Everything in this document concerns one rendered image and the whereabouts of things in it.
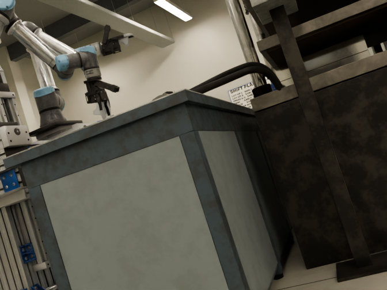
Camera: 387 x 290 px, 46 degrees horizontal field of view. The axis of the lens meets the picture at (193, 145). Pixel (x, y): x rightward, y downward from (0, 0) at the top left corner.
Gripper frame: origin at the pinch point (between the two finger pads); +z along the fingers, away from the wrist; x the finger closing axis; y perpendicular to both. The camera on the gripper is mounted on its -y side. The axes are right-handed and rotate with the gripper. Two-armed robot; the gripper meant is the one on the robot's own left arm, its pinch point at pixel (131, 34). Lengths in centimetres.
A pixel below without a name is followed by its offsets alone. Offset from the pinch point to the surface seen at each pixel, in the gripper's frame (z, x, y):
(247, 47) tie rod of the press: 49, 71, 34
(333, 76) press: 77, 88, 58
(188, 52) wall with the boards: 96, -693, -65
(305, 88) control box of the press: 59, 103, 59
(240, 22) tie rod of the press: 50, 70, 23
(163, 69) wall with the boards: 37, -715, -48
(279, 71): 70, 35, 48
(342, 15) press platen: 92, 79, 34
